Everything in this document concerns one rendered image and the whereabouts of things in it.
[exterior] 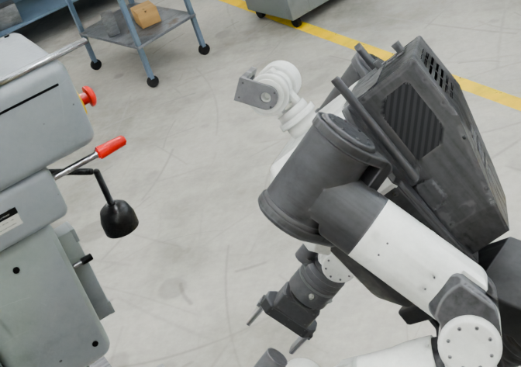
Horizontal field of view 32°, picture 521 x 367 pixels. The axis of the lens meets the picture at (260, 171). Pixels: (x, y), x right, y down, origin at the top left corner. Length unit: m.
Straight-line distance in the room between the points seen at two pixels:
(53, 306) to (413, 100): 0.76
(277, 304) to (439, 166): 0.61
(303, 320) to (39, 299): 0.51
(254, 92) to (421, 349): 0.44
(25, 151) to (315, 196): 0.55
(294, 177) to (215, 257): 3.08
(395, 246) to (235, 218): 3.30
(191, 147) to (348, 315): 1.88
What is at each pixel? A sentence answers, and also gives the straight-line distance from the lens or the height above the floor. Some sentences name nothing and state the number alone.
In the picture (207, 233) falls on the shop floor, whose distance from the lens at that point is 4.38.
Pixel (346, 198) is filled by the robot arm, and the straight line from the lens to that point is 1.13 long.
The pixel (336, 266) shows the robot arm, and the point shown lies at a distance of 1.67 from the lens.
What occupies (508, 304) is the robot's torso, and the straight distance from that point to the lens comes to 1.32.
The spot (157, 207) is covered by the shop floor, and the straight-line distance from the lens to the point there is 4.74.
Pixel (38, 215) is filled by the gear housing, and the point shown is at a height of 1.66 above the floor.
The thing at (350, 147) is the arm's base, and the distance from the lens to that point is 1.11.
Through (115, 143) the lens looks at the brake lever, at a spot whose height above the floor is 1.71.
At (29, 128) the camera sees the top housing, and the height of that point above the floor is 1.81.
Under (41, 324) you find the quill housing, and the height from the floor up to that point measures 1.46.
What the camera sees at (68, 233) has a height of 1.55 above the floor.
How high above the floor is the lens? 2.38
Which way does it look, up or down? 30 degrees down
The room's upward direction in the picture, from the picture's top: 19 degrees counter-clockwise
